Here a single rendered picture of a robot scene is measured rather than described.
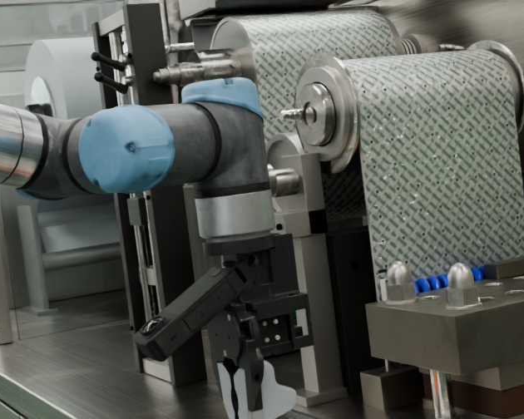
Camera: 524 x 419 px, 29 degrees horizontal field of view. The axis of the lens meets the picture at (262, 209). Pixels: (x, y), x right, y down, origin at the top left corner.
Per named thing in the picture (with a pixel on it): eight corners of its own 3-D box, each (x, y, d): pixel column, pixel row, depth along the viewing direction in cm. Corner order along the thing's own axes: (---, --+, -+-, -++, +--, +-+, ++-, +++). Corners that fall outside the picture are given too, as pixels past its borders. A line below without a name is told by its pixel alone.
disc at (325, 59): (370, 150, 114) (312, 189, 127) (373, 150, 115) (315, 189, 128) (336, 31, 117) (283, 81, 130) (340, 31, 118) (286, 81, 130)
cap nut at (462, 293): (438, 308, 104) (433, 264, 104) (466, 302, 106) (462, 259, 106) (461, 311, 101) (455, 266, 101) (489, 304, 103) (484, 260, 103)
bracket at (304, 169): (284, 402, 126) (254, 160, 125) (328, 391, 129) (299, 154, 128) (304, 409, 122) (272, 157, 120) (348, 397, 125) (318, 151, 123)
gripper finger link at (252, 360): (270, 411, 95) (259, 320, 95) (256, 415, 95) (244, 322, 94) (248, 403, 100) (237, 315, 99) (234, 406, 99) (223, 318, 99)
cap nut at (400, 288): (378, 303, 112) (374, 263, 112) (406, 297, 114) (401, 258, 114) (397, 305, 109) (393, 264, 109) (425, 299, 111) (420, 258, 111)
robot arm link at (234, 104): (156, 88, 97) (216, 86, 104) (170, 201, 98) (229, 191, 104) (215, 76, 92) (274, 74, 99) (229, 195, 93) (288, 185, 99)
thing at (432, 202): (377, 300, 119) (358, 144, 118) (529, 268, 129) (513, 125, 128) (379, 301, 118) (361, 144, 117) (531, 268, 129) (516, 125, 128)
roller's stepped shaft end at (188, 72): (151, 89, 141) (149, 66, 140) (190, 86, 143) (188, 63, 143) (160, 86, 138) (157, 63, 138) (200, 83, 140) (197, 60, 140)
